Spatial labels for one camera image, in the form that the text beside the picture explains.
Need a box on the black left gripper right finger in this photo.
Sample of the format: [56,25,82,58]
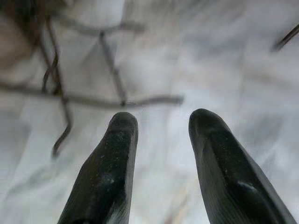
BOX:
[188,108,298,224]

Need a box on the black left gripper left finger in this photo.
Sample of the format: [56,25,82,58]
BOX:
[57,112,139,224]

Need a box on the dark curved metal furniture leg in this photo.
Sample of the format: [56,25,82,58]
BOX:
[41,14,72,160]

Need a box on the dark thin metal rod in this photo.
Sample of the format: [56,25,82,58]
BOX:
[271,23,299,53]

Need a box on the brown wooden furniture piece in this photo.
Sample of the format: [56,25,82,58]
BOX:
[0,0,51,79]

